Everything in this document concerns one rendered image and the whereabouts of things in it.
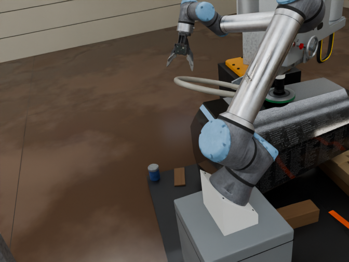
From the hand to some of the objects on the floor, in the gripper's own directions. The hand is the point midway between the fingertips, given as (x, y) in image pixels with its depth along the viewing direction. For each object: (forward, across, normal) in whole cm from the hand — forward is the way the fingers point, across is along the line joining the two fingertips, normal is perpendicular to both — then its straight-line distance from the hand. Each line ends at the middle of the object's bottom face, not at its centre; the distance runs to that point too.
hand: (179, 69), depth 189 cm
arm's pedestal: (+134, +61, -20) cm, 148 cm away
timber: (+98, +93, +55) cm, 146 cm away
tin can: (+110, -29, +94) cm, 147 cm away
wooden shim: (+104, -6, +96) cm, 142 cm away
